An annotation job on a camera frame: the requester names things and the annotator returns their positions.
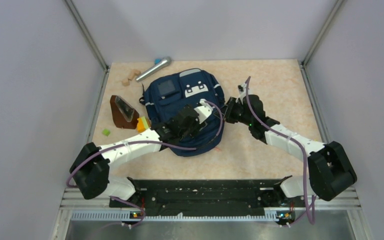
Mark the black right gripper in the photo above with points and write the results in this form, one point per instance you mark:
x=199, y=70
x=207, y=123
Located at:
x=232, y=103

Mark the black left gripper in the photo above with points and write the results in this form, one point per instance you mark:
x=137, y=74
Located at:
x=197, y=126

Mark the navy blue student backpack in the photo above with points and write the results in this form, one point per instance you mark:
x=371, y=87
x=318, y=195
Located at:
x=167, y=95

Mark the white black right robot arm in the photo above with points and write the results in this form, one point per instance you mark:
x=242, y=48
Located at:
x=327, y=168

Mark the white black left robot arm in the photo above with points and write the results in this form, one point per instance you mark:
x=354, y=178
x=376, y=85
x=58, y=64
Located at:
x=91, y=170

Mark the stacked colourful toy bricks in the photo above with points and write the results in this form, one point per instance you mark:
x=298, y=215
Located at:
x=143, y=123

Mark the brown wooden metronome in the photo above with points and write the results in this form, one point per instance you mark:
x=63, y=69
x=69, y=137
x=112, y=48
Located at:
x=124, y=116

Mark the silver microphone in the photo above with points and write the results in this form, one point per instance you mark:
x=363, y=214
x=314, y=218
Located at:
x=162, y=63

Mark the wooden block puzzle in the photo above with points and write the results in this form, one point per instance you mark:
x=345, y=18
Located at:
x=133, y=74

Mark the small green cube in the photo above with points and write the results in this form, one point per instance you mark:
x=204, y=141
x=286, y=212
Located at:
x=106, y=132

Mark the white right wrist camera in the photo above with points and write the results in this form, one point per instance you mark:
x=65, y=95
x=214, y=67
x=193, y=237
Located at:
x=242, y=89

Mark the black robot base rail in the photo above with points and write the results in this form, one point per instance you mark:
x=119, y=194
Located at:
x=213, y=199

